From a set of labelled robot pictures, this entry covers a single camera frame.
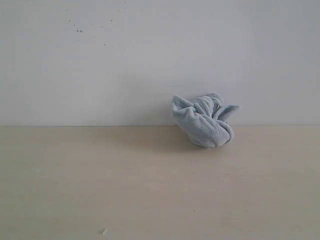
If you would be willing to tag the light blue fluffy towel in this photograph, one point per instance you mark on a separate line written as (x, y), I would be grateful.
(204, 119)

